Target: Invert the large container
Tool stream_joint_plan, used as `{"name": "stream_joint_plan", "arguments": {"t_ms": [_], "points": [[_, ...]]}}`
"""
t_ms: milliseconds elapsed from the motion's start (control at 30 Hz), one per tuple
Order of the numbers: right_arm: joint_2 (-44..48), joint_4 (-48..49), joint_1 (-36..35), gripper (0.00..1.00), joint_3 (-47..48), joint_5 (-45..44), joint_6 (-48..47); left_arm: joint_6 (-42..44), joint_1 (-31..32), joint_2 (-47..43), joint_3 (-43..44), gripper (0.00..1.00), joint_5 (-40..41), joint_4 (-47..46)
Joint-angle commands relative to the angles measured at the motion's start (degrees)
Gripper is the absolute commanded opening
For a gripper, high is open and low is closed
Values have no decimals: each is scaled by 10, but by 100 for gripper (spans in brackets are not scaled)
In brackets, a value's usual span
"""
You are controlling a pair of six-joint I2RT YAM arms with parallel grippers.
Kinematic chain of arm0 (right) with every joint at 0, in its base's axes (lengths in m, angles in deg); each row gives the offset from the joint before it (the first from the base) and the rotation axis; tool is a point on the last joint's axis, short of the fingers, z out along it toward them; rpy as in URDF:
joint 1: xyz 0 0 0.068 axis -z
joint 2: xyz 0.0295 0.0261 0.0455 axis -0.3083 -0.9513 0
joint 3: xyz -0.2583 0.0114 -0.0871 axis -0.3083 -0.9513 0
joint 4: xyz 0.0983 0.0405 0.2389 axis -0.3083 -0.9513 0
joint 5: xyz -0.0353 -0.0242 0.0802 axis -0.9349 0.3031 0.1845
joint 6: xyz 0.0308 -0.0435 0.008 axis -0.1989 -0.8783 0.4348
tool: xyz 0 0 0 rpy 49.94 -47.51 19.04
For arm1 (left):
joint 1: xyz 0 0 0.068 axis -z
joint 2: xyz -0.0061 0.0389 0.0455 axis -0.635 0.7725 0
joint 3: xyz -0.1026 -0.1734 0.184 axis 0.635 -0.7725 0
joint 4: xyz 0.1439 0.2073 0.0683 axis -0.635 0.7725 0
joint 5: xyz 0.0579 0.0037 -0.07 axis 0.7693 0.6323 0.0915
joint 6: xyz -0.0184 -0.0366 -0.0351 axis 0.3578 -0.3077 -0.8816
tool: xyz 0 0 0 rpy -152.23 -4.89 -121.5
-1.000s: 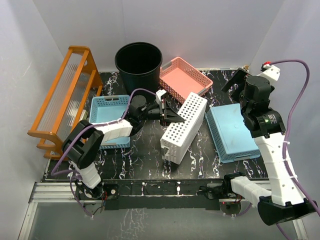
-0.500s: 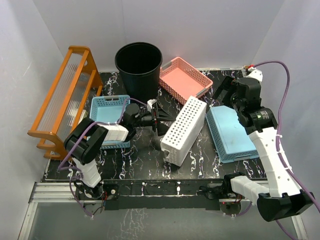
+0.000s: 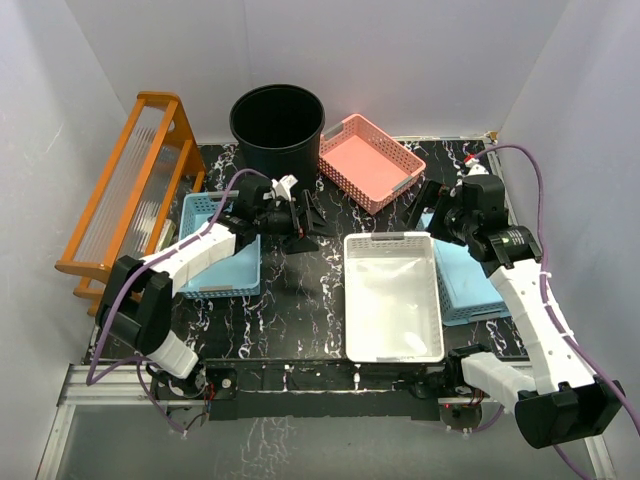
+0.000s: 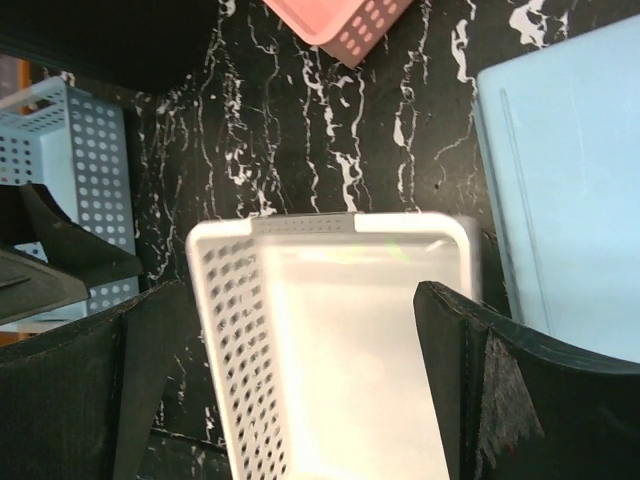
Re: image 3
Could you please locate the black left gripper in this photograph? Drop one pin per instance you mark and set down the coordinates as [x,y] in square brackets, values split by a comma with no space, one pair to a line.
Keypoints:
[313,223]

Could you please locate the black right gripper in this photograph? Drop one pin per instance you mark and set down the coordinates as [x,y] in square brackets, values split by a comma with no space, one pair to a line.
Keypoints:
[427,198]

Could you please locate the large blue perforated basket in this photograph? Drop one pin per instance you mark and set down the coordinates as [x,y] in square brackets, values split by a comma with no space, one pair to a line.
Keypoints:
[465,294]

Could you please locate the white perforated plastic basket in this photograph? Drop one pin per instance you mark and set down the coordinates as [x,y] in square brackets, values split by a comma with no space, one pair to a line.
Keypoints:
[392,308]

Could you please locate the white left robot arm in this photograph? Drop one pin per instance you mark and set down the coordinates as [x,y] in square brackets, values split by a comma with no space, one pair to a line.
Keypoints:
[136,306]

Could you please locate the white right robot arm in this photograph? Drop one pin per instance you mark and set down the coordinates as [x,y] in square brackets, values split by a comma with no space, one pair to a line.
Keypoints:
[564,399]

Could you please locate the pink perforated plastic basket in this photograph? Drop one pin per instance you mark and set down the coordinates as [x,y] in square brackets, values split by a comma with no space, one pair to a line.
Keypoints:
[370,166]

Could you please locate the small blue perforated basket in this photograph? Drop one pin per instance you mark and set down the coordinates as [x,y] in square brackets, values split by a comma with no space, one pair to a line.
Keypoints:
[234,276]

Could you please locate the black plastic bucket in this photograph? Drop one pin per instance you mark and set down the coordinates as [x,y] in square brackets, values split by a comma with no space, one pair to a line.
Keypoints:
[278,129]

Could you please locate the small metallic block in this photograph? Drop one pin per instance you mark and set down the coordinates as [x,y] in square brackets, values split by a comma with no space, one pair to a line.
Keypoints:
[166,235]

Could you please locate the orange wooden rack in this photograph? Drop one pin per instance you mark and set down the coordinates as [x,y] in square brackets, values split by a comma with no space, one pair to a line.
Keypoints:
[155,153]

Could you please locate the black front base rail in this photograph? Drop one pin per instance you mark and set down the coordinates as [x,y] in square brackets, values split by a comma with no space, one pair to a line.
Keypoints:
[242,389]

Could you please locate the aluminium frame profile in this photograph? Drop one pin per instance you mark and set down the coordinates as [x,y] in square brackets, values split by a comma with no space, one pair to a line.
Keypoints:
[119,388]

